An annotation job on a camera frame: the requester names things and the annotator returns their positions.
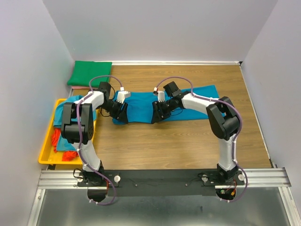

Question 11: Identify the orange t shirt in bin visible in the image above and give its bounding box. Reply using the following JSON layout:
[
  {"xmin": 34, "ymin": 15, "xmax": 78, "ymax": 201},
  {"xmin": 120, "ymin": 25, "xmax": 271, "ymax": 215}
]
[{"xmin": 51, "ymin": 128, "xmax": 78, "ymax": 161}]

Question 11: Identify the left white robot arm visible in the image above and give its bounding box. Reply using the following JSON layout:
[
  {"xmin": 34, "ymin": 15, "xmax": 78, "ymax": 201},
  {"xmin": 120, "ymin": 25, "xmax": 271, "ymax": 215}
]
[{"xmin": 61, "ymin": 82, "xmax": 131, "ymax": 186}]

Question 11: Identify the folded pink t shirt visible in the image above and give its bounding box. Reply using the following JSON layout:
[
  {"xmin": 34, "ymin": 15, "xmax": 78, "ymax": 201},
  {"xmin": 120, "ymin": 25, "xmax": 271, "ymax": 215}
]
[{"xmin": 71, "ymin": 86, "xmax": 90, "ymax": 89}]

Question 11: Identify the folded green t shirt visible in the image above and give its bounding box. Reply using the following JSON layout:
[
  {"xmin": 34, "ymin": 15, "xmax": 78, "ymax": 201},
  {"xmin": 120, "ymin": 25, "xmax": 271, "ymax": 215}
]
[{"xmin": 67, "ymin": 61, "xmax": 112, "ymax": 87}]

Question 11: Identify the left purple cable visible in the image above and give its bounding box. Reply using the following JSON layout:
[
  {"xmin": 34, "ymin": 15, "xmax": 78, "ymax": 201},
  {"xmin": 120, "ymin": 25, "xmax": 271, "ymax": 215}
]
[{"xmin": 76, "ymin": 75, "xmax": 125, "ymax": 206}]

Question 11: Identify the blue t shirt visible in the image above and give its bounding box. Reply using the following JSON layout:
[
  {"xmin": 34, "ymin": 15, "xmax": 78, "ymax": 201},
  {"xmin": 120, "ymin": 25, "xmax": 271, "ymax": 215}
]
[{"xmin": 125, "ymin": 85, "xmax": 219, "ymax": 124}]

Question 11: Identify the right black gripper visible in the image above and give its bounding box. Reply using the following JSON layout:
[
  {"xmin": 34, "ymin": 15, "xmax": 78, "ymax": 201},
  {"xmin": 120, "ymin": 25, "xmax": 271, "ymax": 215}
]
[{"xmin": 150, "ymin": 98, "xmax": 175, "ymax": 124}]

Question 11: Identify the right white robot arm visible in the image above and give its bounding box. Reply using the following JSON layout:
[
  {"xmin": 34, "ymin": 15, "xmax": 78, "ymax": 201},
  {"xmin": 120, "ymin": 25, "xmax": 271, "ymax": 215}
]
[{"xmin": 151, "ymin": 81, "xmax": 242, "ymax": 185}]

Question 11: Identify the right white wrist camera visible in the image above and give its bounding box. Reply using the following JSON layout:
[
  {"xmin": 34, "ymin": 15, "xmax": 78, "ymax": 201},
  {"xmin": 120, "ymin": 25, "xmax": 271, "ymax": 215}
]
[{"xmin": 157, "ymin": 91, "xmax": 166, "ymax": 103}]

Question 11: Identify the teal t shirt in bin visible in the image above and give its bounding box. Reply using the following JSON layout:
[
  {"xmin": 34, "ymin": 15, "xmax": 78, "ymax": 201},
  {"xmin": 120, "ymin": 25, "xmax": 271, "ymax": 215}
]
[{"xmin": 53, "ymin": 96, "xmax": 96, "ymax": 151}]

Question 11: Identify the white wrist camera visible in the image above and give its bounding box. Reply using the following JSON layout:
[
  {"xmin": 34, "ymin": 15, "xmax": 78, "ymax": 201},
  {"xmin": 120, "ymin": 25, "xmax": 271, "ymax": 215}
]
[
  {"xmin": 157, "ymin": 91, "xmax": 166, "ymax": 103},
  {"xmin": 116, "ymin": 90, "xmax": 131, "ymax": 104}
]

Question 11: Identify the aluminium frame rail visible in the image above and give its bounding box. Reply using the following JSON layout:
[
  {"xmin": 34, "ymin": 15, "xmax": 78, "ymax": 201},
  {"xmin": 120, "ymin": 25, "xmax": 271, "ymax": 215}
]
[{"xmin": 28, "ymin": 168, "xmax": 301, "ymax": 226}]

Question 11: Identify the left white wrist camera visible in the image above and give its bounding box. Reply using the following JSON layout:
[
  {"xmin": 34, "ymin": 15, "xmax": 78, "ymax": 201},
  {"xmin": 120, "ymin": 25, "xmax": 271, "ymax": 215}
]
[{"xmin": 116, "ymin": 90, "xmax": 131, "ymax": 104}]

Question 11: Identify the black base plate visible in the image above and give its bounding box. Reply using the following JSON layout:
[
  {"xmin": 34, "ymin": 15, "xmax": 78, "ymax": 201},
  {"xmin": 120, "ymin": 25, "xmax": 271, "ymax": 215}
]
[{"xmin": 74, "ymin": 169, "xmax": 245, "ymax": 203}]

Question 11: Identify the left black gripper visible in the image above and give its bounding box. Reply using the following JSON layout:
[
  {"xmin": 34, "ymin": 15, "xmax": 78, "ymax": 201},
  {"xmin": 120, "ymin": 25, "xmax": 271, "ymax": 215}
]
[{"xmin": 99, "ymin": 99, "xmax": 129, "ymax": 123}]

